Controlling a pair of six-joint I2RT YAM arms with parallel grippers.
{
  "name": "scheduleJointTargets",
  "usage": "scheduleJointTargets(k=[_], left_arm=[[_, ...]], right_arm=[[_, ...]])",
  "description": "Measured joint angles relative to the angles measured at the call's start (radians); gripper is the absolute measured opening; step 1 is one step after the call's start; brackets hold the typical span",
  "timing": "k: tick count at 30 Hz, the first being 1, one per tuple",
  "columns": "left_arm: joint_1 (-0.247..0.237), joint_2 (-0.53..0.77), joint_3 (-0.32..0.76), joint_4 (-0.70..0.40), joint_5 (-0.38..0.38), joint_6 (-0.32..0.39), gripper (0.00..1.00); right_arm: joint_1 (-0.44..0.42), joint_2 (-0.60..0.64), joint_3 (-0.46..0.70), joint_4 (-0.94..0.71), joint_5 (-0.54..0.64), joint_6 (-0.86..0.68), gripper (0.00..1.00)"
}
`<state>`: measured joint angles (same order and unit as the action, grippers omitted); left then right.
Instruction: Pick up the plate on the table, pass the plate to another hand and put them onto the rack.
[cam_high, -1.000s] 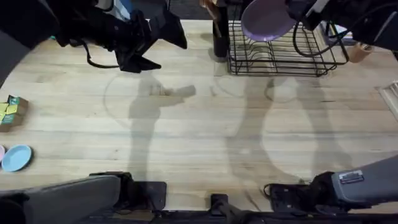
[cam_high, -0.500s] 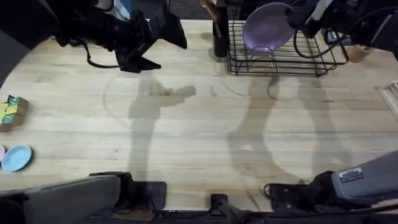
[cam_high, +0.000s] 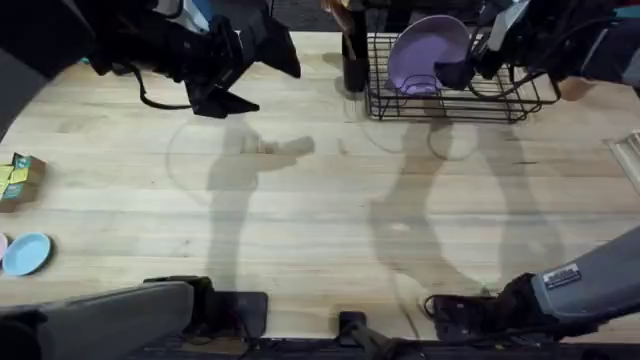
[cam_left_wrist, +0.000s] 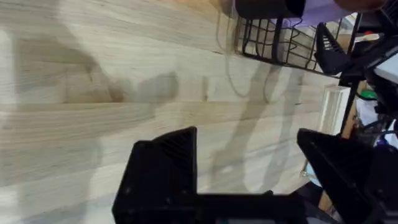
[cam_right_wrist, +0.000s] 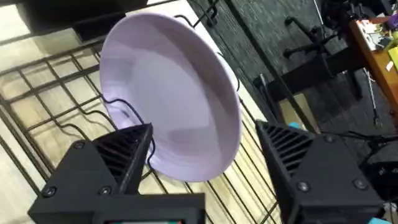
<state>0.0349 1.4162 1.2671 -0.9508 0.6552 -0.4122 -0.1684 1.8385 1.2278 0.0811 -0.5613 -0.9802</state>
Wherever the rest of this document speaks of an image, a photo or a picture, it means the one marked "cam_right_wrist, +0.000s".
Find wooden side table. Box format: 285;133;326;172
348;16;398;127

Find lilac plate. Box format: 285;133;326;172
99;12;243;183

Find black office chair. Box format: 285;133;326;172
253;16;379;125

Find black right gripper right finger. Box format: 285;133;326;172
255;120;386;224

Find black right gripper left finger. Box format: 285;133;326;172
27;123;154;224

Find black wire dish rack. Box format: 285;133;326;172
0;0;282;224

